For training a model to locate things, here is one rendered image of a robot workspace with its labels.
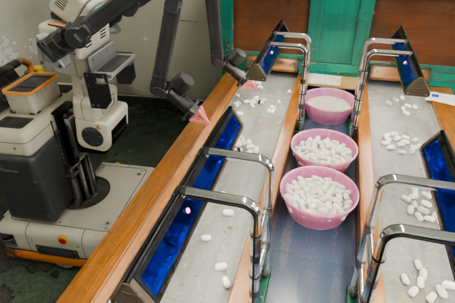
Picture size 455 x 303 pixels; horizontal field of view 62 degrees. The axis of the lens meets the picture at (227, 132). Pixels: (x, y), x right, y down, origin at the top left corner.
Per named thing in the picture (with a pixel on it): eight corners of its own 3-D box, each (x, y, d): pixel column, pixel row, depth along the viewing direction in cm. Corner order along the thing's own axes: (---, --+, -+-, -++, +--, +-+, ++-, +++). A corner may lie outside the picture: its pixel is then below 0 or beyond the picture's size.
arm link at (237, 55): (213, 54, 187) (211, 63, 180) (227, 37, 180) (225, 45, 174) (232, 67, 191) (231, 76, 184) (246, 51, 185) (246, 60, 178)
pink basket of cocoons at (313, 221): (272, 228, 126) (273, 207, 122) (284, 180, 148) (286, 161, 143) (355, 244, 120) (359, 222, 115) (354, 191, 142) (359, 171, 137)
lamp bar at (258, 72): (245, 80, 142) (245, 61, 139) (273, 32, 193) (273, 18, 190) (265, 82, 141) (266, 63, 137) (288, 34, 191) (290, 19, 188)
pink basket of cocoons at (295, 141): (298, 187, 145) (300, 167, 140) (282, 148, 167) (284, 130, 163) (365, 181, 147) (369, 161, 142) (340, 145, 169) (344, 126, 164)
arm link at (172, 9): (170, -24, 123) (165, -12, 115) (187, -18, 124) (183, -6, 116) (153, 81, 151) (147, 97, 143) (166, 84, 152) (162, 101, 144)
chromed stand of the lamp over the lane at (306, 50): (260, 134, 178) (263, 42, 154) (267, 115, 194) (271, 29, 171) (300, 140, 173) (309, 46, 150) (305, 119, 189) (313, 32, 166)
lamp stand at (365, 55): (347, 146, 168) (365, 50, 145) (348, 124, 184) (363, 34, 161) (393, 152, 163) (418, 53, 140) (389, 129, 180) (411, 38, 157)
